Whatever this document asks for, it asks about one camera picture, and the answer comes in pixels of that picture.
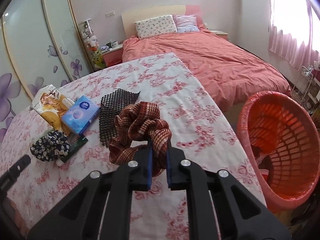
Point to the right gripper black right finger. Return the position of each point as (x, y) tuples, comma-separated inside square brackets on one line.
[(219, 206)]

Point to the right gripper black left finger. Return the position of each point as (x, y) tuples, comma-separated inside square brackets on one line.
[(99, 207)]

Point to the black daisy scrunchie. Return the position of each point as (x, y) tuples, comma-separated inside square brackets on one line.
[(54, 145)]

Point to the yellow white snack bag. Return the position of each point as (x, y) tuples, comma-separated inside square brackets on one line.
[(51, 105)]

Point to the blue Vinda tissue pack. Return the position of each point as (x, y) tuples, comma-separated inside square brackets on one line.
[(81, 114)]

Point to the black polka dot cloth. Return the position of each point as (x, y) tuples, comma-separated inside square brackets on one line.
[(111, 105)]

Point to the red white paper cup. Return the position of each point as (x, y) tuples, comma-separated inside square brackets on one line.
[(266, 175)]

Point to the red plastic laundry basket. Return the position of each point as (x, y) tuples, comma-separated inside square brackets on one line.
[(278, 134)]

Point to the bed with salmon duvet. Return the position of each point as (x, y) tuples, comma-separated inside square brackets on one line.
[(228, 73)]

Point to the sliding wardrobe with purple flowers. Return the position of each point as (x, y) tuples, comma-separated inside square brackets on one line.
[(40, 46)]

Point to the white shelf cart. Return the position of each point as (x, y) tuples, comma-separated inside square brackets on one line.
[(313, 90)]

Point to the stuffed toy column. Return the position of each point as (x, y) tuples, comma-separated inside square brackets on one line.
[(92, 45)]

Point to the pink left nightstand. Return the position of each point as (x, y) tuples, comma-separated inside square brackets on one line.
[(113, 56)]

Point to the pink nightstand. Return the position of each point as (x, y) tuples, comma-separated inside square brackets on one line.
[(113, 56), (220, 34)]

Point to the white mug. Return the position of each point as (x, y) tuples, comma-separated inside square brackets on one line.
[(114, 44)]

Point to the pink right nightstand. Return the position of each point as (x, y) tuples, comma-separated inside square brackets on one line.
[(220, 34)]

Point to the pink window curtain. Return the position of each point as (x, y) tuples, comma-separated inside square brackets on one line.
[(294, 32)]

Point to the pink striped pillow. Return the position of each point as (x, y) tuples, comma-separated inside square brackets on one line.
[(186, 23)]

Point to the floral white pillow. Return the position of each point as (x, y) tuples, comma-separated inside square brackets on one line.
[(155, 26)]

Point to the white wire rack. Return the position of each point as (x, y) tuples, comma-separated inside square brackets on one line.
[(302, 84)]

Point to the wall power socket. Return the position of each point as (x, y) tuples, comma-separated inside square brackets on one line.
[(109, 14)]

